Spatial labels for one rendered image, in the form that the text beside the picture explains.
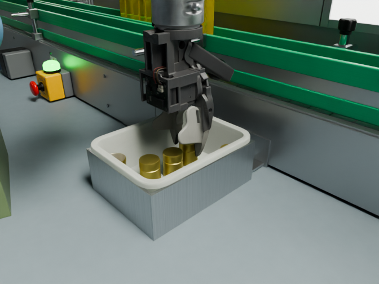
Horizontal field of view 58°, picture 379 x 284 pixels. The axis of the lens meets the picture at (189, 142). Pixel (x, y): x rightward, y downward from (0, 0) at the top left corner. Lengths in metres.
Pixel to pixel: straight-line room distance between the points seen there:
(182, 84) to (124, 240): 0.24
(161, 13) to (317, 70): 0.25
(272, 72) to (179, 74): 0.19
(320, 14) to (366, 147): 0.30
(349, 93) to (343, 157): 0.10
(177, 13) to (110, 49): 0.37
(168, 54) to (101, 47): 0.39
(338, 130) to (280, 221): 0.16
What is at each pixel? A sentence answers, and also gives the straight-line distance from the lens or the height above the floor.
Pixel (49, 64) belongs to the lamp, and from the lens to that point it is 1.00.
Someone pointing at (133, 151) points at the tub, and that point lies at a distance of 0.61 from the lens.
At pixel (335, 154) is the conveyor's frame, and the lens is 0.58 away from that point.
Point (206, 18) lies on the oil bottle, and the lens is 0.76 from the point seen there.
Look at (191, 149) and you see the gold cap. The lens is 0.59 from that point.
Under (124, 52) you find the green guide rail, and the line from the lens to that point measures 0.78.
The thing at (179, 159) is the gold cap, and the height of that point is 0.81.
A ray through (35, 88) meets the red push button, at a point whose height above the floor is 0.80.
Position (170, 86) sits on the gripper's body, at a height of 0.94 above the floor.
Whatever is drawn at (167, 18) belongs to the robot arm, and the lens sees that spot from 0.49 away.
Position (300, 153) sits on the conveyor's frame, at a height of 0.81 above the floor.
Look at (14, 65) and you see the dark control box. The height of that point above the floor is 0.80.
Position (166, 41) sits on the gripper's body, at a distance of 0.49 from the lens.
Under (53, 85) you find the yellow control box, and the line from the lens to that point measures 0.99.
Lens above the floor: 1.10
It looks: 28 degrees down
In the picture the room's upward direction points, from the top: straight up
